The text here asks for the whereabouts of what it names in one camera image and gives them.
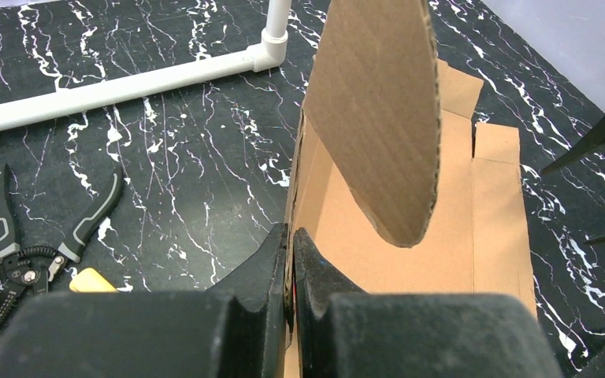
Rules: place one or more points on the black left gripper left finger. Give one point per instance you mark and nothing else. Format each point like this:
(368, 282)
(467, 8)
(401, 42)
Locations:
(236, 328)

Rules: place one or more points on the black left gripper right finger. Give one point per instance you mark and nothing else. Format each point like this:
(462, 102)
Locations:
(343, 331)

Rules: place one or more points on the brown cardboard box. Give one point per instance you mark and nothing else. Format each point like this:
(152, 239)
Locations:
(395, 184)

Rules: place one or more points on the orange pink marker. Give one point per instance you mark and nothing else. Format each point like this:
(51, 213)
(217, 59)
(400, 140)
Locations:
(90, 280)

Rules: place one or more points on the black grey pliers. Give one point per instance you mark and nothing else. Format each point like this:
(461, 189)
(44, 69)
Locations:
(34, 268)

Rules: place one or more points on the white PVC pipe frame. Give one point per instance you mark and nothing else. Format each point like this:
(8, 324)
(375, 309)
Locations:
(269, 53)

